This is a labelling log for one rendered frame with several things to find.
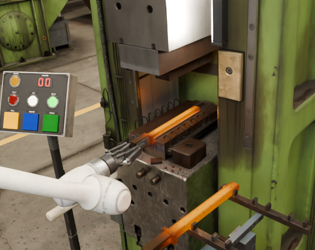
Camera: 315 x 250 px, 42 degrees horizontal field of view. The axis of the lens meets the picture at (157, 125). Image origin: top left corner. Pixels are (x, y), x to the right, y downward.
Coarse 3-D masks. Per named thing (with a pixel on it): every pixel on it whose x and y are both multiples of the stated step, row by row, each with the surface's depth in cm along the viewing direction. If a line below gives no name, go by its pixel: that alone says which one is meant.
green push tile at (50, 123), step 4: (44, 116) 181; (48, 116) 180; (52, 116) 180; (56, 116) 179; (44, 120) 181; (48, 120) 180; (52, 120) 180; (56, 120) 179; (44, 124) 181; (48, 124) 180; (52, 124) 180; (56, 124) 179; (44, 128) 181; (48, 128) 180; (52, 128) 179; (56, 128) 179
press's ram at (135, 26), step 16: (112, 0) 149; (128, 0) 144; (144, 0) 139; (160, 0) 135; (176, 0) 137; (192, 0) 144; (208, 0) 151; (112, 16) 152; (128, 16) 147; (144, 16) 142; (160, 16) 137; (176, 16) 139; (192, 16) 146; (208, 16) 154; (112, 32) 156; (128, 32) 150; (144, 32) 145; (160, 32) 140; (176, 32) 141; (192, 32) 148; (208, 32) 156; (160, 48) 143; (176, 48) 144
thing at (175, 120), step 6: (192, 108) 184; (198, 108) 184; (180, 114) 179; (186, 114) 179; (174, 120) 175; (180, 120) 176; (162, 126) 170; (168, 126) 170; (144, 132) 165; (150, 132) 166; (156, 132) 166; (138, 138) 160; (144, 138) 160; (150, 138) 162; (132, 144) 158
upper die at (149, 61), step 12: (120, 48) 156; (132, 48) 152; (144, 48) 148; (180, 48) 154; (192, 48) 159; (204, 48) 166; (216, 48) 173; (120, 60) 159; (132, 60) 154; (144, 60) 150; (156, 60) 146; (168, 60) 150; (180, 60) 155; (192, 60) 161; (156, 72) 149
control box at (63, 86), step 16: (32, 80) 184; (48, 80) 182; (64, 80) 180; (16, 96) 186; (48, 96) 182; (64, 96) 180; (0, 112) 188; (16, 112) 186; (32, 112) 183; (48, 112) 181; (64, 112) 179; (0, 128) 187; (64, 128) 179
